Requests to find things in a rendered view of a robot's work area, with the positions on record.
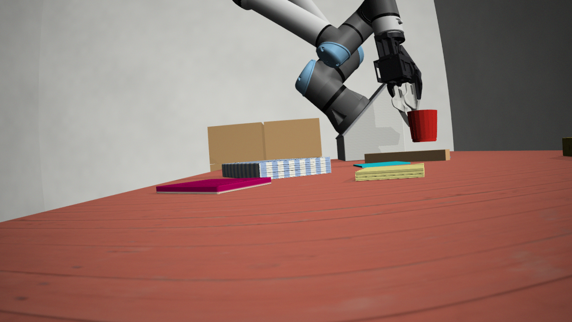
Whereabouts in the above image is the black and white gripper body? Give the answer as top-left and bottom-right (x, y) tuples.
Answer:
(373, 32), (416, 87)

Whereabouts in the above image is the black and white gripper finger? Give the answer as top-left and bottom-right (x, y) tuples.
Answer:
(387, 84), (409, 127)
(404, 69), (422, 111)

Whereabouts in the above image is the yellow sticky-note pad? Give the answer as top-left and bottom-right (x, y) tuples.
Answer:
(355, 163), (425, 181)

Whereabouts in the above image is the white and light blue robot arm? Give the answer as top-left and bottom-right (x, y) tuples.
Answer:
(232, 0), (404, 135)

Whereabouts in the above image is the red cup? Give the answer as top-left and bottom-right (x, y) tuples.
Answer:
(407, 110), (437, 142)

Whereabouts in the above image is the yellow sponge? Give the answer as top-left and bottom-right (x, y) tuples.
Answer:
(562, 137), (572, 157)

